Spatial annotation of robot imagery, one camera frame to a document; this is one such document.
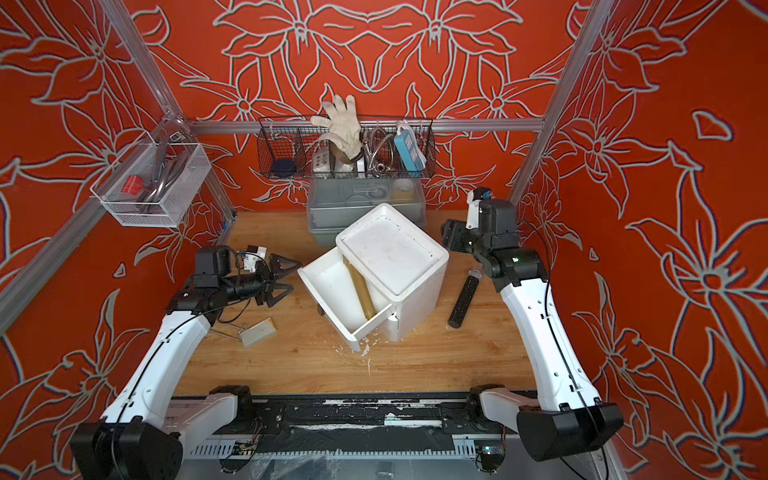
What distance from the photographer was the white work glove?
0.89 metres

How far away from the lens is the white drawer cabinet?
71 cm

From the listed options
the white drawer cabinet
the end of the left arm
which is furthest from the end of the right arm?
the end of the left arm
